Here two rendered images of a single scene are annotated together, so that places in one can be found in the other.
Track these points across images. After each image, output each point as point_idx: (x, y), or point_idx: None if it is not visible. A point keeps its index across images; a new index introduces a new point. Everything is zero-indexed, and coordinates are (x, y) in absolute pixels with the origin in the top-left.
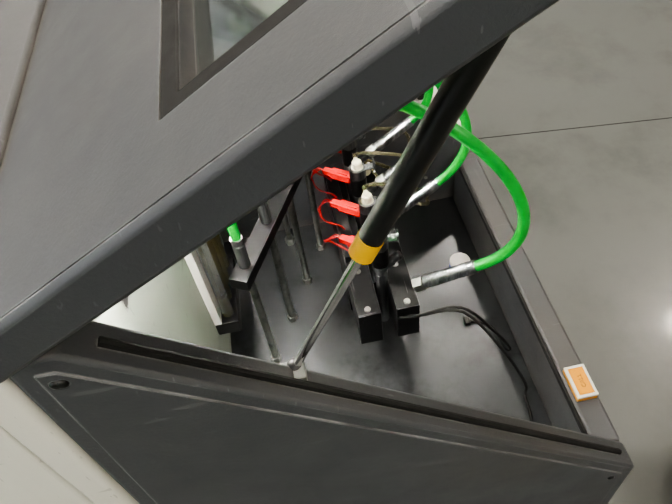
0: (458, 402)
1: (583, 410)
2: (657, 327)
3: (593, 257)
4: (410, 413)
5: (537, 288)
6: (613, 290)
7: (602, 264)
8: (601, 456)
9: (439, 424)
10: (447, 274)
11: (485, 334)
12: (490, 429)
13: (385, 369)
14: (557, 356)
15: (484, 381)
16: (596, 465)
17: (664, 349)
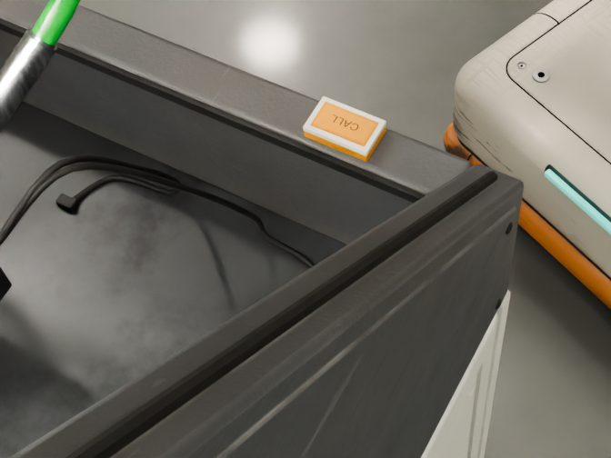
0: (179, 343)
1: (387, 166)
2: (285, 33)
3: (120, 1)
4: (225, 381)
5: (143, 41)
6: (188, 27)
7: (141, 2)
8: (486, 200)
9: (284, 353)
10: (0, 100)
11: (117, 198)
12: (348, 290)
13: (6, 407)
14: (275, 120)
15: (187, 272)
16: (490, 221)
17: (319, 55)
